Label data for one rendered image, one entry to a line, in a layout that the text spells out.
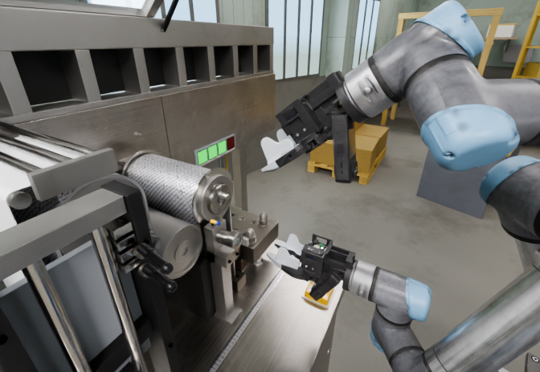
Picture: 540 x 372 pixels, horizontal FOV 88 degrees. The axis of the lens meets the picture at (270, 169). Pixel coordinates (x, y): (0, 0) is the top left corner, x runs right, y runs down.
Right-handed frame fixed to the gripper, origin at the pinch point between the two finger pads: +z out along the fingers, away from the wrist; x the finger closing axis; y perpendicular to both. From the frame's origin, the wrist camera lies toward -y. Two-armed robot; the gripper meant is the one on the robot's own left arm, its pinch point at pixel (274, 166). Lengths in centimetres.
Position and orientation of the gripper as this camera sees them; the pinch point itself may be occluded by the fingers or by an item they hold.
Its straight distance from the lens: 54.0
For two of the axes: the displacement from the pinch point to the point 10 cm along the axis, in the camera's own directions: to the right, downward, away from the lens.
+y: -5.6, -8.3, -0.4
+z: -6.7, 4.2, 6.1
